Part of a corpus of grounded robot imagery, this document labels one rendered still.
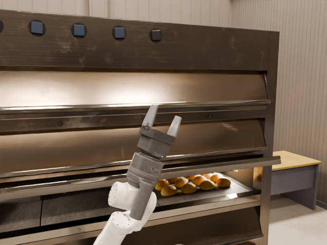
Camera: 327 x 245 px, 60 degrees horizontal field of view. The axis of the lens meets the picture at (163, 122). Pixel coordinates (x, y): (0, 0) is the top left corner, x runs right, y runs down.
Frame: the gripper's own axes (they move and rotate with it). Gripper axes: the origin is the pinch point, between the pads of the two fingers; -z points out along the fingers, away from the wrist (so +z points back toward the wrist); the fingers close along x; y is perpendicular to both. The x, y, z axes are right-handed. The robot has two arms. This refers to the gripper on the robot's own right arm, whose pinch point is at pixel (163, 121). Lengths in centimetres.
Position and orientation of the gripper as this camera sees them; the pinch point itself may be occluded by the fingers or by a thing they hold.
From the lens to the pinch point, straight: 79.2
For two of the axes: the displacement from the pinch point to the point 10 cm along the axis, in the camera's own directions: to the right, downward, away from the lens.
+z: -3.6, 9.3, -0.5
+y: -6.9, -2.3, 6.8
